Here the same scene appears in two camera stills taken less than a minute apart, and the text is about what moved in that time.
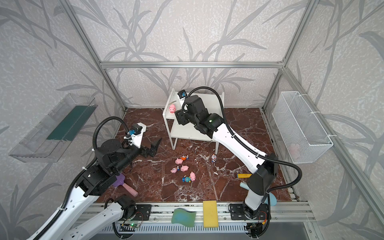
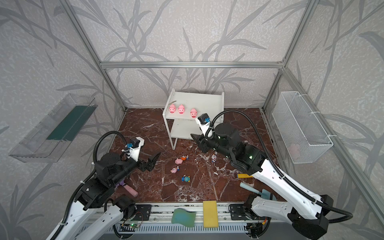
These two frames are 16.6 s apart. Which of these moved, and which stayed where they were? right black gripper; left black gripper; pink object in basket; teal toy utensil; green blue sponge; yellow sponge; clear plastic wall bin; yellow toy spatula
Moved: left black gripper; right black gripper
Stayed: clear plastic wall bin; yellow toy spatula; pink object in basket; yellow sponge; green blue sponge; teal toy utensil
